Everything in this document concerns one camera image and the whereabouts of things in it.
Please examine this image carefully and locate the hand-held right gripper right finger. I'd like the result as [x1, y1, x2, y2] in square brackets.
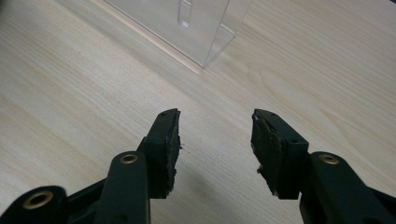
[250, 108, 310, 201]

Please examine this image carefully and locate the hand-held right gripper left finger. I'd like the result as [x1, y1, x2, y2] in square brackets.
[136, 107, 182, 200]

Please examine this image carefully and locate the clear acrylic stand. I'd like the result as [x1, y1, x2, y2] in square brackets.
[104, 0, 254, 69]

